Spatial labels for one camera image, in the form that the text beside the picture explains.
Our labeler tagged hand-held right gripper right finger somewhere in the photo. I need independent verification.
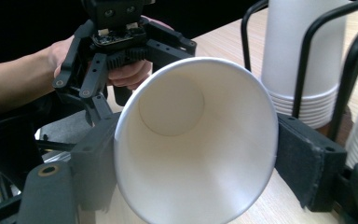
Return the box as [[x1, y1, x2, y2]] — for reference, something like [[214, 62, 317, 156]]
[[274, 112, 349, 213]]

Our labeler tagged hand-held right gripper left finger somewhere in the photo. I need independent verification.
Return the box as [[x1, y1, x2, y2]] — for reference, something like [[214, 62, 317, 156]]
[[69, 111, 122, 213]]

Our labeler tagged wooden base black rod rack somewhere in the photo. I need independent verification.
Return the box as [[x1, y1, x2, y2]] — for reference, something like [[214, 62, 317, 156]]
[[240, 0, 358, 147]]

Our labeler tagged single white paper cup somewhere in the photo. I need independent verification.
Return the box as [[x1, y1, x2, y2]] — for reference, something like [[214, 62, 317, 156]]
[[113, 56, 280, 224]]

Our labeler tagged dark metal stand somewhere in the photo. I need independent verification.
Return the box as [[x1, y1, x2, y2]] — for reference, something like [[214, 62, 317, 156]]
[[0, 118, 77, 203]]

